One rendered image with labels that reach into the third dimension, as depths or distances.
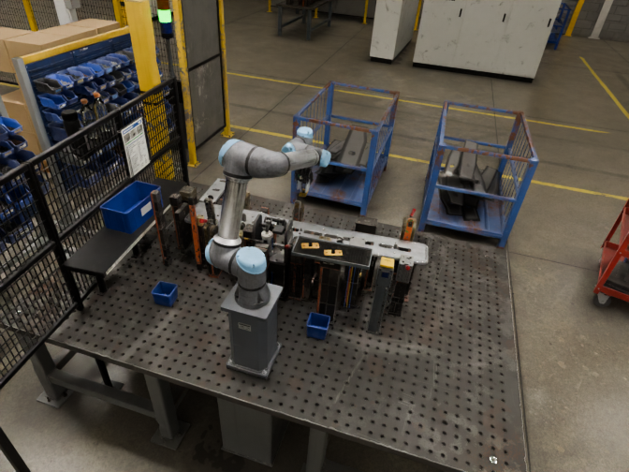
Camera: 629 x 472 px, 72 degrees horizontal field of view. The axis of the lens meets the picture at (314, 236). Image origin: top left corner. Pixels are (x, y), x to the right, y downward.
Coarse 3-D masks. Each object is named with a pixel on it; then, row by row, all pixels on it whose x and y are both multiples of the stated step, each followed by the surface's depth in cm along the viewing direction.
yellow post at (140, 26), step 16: (128, 0) 235; (144, 0) 238; (128, 16) 240; (144, 16) 240; (144, 32) 243; (144, 48) 248; (144, 64) 254; (144, 80) 260; (160, 96) 270; (160, 112) 274; (160, 128) 277; (160, 144) 283
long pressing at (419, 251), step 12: (204, 204) 260; (216, 204) 261; (204, 216) 250; (216, 216) 250; (252, 216) 253; (264, 216) 253; (264, 228) 244; (300, 228) 246; (312, 228) 247; (324, 228) 248; (372, 240) 241; (384, 240) 242; (396, 240) 243; (384, 252) 233; (396, 252) 234; (408, 252) 234; (420, 252) 235; (420, 264) 228
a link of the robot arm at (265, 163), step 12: (252, 156) 159; (264, 156) 159; (276, 156) 161; (288, 156) 169; (300, 156) 176; (312, 156) 184; (324, 156) 190; (252, 168) 159; (264, 168) 159; (276, 168) 161; (288, 168) 166; (300, 168) 180
